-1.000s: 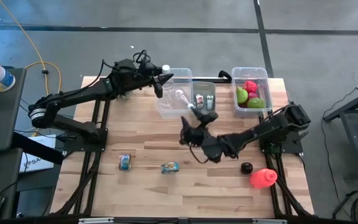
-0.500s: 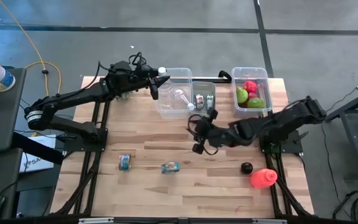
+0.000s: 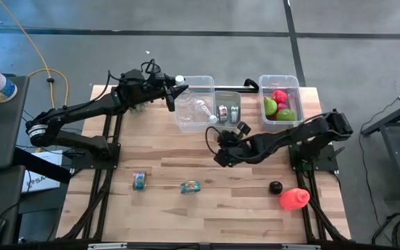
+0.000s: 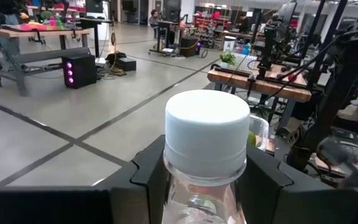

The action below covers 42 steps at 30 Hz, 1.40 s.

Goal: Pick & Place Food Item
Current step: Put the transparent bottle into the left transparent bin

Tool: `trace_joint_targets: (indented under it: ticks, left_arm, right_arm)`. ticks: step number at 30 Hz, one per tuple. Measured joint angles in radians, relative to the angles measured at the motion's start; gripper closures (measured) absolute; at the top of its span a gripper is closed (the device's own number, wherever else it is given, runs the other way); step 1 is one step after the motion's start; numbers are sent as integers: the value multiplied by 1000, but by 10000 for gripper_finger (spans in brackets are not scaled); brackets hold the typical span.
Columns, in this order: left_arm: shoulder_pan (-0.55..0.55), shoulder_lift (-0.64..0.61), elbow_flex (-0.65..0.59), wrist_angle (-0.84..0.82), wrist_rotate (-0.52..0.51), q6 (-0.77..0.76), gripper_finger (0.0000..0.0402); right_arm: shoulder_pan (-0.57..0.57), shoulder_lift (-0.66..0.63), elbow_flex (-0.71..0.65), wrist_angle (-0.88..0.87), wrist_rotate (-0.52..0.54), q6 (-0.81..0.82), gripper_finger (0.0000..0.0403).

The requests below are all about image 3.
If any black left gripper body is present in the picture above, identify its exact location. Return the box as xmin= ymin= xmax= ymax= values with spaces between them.
xmin=140 ymin=69 xmax=170 ymax=102

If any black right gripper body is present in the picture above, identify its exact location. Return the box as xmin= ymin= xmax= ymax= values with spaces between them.
xmin=219 ymin=133 xmax=256 ymax=164

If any silver tin can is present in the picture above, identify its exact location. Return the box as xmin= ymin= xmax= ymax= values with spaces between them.
xmin=217 ymin=105 xmax=229 ymax=124

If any green pear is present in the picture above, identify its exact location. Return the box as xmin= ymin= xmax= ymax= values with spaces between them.
xmin=263 ymin=97 xmax=278 ymax=117

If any blue label tin can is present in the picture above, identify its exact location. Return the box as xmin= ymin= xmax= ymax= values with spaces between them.
xmin=132 ymin=170 xmax=148 ymax=191
xmin=180 ymin=180 xmax=201 ymax=195

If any green apple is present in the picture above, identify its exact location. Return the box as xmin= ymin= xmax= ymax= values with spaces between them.
xmin=276 ymin=108 xmax=297 ymax=122

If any red apple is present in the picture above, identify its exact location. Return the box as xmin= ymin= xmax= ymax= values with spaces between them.
xmin=271 ymin=89 xmax=289 ymax=104

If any clear plastic bin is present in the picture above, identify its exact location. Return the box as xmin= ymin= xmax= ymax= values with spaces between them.
xmin=172 ymin=75 xmax=217 ymax=135
xmin=258 ymin=74 xmax=305 ymax=131

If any green spiky plant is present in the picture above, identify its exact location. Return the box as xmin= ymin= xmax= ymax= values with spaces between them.
xmin=128 ymin=100 xmax=149 ymax=114

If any gray plastic bin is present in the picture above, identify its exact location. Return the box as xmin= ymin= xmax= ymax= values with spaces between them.
xmin=213 ymin=90 xmax=242 ymax=130

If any black round fruit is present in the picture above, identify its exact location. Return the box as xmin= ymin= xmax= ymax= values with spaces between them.
xmin=268 ymin=180 xmax=284 ymax=196

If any orange red squeeze bottle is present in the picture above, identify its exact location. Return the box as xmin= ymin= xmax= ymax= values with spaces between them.
xmin=278 ymin=187 xmax=311 ymax=212

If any white cardboard box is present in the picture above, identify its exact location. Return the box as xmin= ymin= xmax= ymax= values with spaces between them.
xmin=21 ymin=149 xmax=64 ymax=194

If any black metal table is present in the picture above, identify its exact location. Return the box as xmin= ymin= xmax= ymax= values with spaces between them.
xmin=361 ymin=95 xmax=400 ymax=202

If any black metal table frame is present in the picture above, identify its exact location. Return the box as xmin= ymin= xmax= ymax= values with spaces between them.
xmin=56 ymin=78 xmax=352 ymax=244

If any silver edge bracket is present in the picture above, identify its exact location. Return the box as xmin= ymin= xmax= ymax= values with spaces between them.
xmin=282 ymin=244 xmax=321 ymax=250
xmin=87 ymin=242 xmax=128 ymax=250

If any yellow floor cable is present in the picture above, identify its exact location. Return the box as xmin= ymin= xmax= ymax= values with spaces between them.
xmin=0 ymin=0 xmax=69 ymax=153

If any black floor cable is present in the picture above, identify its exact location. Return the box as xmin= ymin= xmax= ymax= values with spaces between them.
xmin=358 ymin=138 xmax=395 ymax=244

